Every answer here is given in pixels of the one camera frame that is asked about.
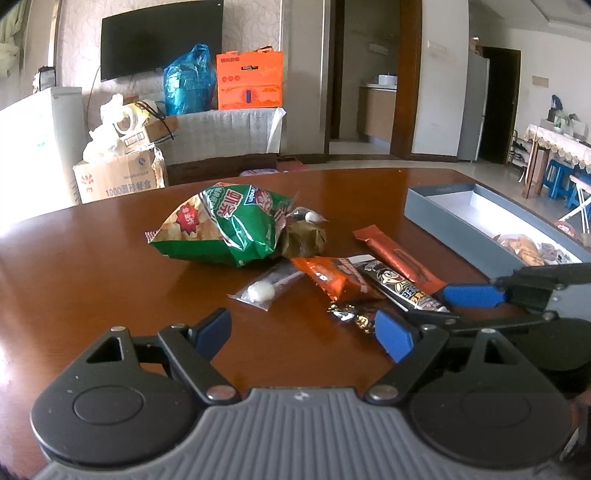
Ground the white folding rack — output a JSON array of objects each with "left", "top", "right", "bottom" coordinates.
[{"left": 558, "top": 174, "right": 591, "bottom": 233}]

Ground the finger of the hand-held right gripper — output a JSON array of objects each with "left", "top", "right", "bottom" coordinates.
[
  {"left": 436, "top": 264, "right": 591, "bottom": 312},
  {"left": 405, "top": 310, "right": 559, "bottom": 336}
]

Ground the small clear white candy packet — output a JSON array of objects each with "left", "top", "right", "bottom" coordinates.
[{"left": 287, "top": 206, "right": 329, "bottom": 225}]

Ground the orange carton box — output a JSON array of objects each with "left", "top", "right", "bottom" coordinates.
[{"left": 215, "top": 46, "right": 284, "bottom": 111}]

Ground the black cartoon snack bar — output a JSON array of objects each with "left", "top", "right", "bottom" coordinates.
[{"left": 346, "top": 254, "right": 451, "bottom": 315}]

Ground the black wall television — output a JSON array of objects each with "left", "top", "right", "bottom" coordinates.
[{"left": 100, "top": 0, "right": 225, "bottom": 83}]

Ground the blue plastic bag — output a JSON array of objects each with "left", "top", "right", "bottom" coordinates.
[{"left": 164, "top": 44, "right": 218, "bottom": 116}]

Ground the grey shallow box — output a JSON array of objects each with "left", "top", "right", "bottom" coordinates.
[{"left": 404, "top": 183, "right": 591, "bottom": 324}]

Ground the large cardboard box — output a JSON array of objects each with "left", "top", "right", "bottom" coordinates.
[{"left": 72, "top": 147, "right": 167, "bottom": 205}]

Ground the cabinet with white cloth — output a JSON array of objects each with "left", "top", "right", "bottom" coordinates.
[{"left": 164, "top": 107, "right": 287, "bottom": 186}]

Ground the white plastic bag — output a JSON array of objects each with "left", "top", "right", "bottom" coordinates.
[{"left": 82, "top": 93, "right": 139, "bottom": 163}]

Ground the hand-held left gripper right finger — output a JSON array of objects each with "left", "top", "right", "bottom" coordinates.
[{"left": 365, "top": 309, "right": 539, "bottom": 407}]

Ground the wooden kitchen cabinet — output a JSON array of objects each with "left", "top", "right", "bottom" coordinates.
[{"left": 358, "top": 85, "right": 398, "bottom": 143}]

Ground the dark gold candy wrapper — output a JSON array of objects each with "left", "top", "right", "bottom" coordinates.
[{"left": 326, "top": 300, "right": 380, "bottom": 334}]

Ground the tape roll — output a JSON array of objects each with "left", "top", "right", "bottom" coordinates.
[{"left": 114, "top": 108, "right": 149, "bottom": 138}]

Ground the small cardboard box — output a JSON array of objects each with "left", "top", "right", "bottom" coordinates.
[{"left": 113, "top": 115, "right": 179, "bottom": 149}]

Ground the brown orange snack bar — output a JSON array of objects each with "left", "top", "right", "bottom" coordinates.
[{"left": 353, "top": 224, "right": 448, "bottom": 296}]

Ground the blue stool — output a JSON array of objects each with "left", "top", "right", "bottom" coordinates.
[{"left": 542, "top": 159, "right": 576, "bottom": 200}]

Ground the pale hanging cloth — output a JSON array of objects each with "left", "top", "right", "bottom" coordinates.
[{"left": 0, "top": 0, "right": 27, "bottom": 80}]

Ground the dark item on fridge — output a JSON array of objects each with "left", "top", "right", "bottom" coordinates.
[{"left": 32, "top": 66, "right": 57, "bottom": 92}]

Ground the table with lace cloth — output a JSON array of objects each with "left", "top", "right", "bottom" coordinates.
[{"left": 523, "top": 123, "right": 591, "bottom": 200}]

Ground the orange brown snack packet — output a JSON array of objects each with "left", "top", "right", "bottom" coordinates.
[{"left": 491, "top": 234, "right": 546, "bottom": 267}]

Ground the shoe rack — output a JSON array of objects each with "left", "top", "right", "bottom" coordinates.
[{"left": 508, "top": 129, "right": 530, "bottom": 169}]

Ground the clear lollipop packet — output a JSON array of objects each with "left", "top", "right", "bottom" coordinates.
[{"left": 226, "top": 270, "right": 305, "bottom": 313}]

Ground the green chips bag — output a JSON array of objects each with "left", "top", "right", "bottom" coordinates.
[{"left": 145, "top": 182, "right": 297, "bottom": 269}]

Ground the olive green snack packet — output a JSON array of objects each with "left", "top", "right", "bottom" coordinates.
[{"left": 276, "top": 220, "right": 329, "bottom": 259}]

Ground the white mini fridge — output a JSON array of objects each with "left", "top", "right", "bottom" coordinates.
[{"left": 0, "top": 86, "right": 85, "bottom": 220}]

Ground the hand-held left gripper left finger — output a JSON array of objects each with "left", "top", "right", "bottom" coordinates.
[{"left": 74, "top": 308, "right": 242, "bottom": 407}]

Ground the grey printed snack packet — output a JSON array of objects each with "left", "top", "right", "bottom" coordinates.
[{"left": 538, "top": 242, "right": 583, "bottom": 265}]

